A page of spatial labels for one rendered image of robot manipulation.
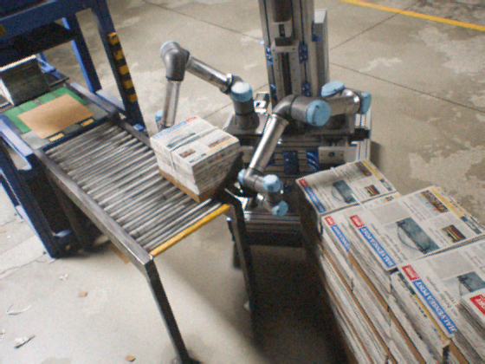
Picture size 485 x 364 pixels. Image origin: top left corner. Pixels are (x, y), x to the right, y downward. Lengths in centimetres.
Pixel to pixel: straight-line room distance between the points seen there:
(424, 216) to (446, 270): 25
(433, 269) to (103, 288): 221
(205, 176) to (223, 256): 102
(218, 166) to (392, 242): 96
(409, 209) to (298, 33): 124
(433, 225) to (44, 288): 252
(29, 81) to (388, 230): 289
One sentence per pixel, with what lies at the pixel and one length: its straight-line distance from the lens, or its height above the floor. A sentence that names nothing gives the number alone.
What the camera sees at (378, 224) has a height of 107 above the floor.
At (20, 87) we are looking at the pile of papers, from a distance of 396.
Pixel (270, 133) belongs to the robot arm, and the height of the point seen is 107.
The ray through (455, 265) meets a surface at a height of 107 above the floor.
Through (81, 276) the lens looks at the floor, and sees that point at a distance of 349.
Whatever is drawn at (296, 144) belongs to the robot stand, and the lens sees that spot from 285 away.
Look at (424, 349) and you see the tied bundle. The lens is 168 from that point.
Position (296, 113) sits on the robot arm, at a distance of 230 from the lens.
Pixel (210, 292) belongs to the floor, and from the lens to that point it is 309.
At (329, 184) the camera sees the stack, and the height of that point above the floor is 83.
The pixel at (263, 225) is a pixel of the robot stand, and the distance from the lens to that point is 313.
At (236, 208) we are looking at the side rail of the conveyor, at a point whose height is 78.
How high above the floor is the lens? 232
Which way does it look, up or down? 38 degrees down
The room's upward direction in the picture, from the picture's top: 11 degrees counter-clockwise
